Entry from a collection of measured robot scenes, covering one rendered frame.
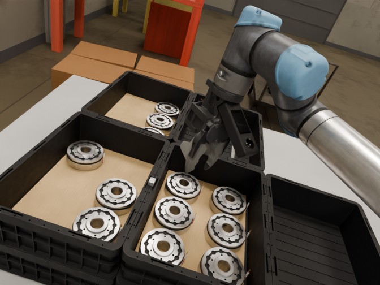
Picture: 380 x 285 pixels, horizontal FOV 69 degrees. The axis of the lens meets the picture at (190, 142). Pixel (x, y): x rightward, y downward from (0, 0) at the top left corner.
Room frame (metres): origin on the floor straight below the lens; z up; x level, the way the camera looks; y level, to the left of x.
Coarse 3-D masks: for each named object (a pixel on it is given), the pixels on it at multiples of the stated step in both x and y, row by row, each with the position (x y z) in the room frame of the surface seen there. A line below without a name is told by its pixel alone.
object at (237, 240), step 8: (216, 216) 0.52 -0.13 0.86; (224, 216) 0.53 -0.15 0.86; (208, 224) 0.48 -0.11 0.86; (216, 224) 0.49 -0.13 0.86; (240, 224) 0.52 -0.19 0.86; (216, 232) 0.47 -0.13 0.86; (240, 232) 0.49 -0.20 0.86; (216, 240) 0.45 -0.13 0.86; (224, 240) 0.45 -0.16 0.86; (232, 240) 0.46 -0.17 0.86; (240, 240) 0.47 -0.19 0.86
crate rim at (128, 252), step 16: (176, 144) 0.68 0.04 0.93; (224, 160) 0.68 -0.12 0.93; (160, 176) 0.53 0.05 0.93; (144, 208) 0.41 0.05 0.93; (128, 240) 0.33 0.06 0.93; (128, 256) 0.29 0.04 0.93; (144, 256) 0.30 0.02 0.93; (160, 272) 0.29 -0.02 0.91; (176, 272) 0.29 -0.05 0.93; (192, 272) 0.30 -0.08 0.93
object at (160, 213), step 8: (160, 200) 0.51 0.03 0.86; (168, 200) 0.52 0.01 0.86; (176, 200) 0.53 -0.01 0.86; (160, 208) 0.49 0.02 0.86; (184, 208) 0.51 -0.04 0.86; (160, 216) 0.47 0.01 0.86; (168, 216) 0.47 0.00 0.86; (184, 216) 0.49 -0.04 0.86; (192, 216) 0.49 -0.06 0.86; (168, 224) 0.44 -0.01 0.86; (176, 224) 0.46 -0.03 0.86; (184, 224) 0.46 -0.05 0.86
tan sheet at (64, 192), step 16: (64, 160) 0.58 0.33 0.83; (112, 160) 0.64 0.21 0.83; (128, 160) 0.66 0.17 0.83; (48, 176) 0.50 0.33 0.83; (64, 176) 0.52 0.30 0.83; (80, 176) 0.54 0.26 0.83; (96, 176) 0.55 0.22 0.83; (112, 176) 0.57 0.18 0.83; (128, 176) 0.59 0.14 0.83; (144, 176) 0.61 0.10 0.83; (32, 192) 0.44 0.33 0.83; (48, 192) 0.45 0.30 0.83; (64, 192) 0.47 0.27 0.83; (80, 192) 0.48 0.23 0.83; (16, 208) 0.38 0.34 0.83; (32, 208) 0.40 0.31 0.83; (48, 208) 0.41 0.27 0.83; (64, 208) 0.42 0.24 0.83; (80, 208) 0.44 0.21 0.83; (64, 224) 0.38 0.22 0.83
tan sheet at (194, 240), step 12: (204, 192) 0.63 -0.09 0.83; (192, 204) 0.57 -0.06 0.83; (204, 204) 0.58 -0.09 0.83; (204, 216) 0.54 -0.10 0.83; (144, 228) 0.44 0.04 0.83; (156, 228) 0.45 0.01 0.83; (192, 228) 0.48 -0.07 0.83; (204, 228) 0.49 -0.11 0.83; (192, 240) 0.45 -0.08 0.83; (204, 240) 0.46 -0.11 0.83; (192, 252) 0.41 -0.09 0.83; (204, 252) 0.42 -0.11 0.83; (240, 252) 0.46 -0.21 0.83; (192, 264) 0.38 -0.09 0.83
